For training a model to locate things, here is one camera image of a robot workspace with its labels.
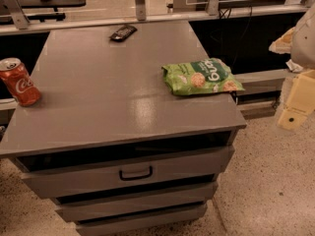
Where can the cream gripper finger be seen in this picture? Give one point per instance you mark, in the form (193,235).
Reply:
(283,44)
(298,100)

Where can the green rice chip bag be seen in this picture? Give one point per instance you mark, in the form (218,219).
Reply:
(207,76)

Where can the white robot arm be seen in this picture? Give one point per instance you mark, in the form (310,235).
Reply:
(299,43)

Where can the red coke can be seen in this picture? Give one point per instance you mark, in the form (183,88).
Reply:
(15,76)

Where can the white crumpled packet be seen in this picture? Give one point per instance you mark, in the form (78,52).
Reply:
(295,68)

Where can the middle grey drawer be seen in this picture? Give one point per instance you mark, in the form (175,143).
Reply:
(169,197)

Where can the grey drawer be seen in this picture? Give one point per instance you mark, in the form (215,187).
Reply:
(103,176)
(169,197)
(144,220)

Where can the top grey drawer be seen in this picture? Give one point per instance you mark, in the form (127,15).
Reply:
(103,176)

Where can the bottom grey drawer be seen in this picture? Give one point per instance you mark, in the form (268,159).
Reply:
(144,220)

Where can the dark snack bar wrapper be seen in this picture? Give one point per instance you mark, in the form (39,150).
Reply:
(123,33)

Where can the grey drawer cabinet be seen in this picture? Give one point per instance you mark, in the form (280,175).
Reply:
(105,101)

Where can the grey metal railing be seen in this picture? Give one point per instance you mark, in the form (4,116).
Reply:
(14,19)

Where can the black drawer handle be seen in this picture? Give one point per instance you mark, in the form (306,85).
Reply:
(136,175)

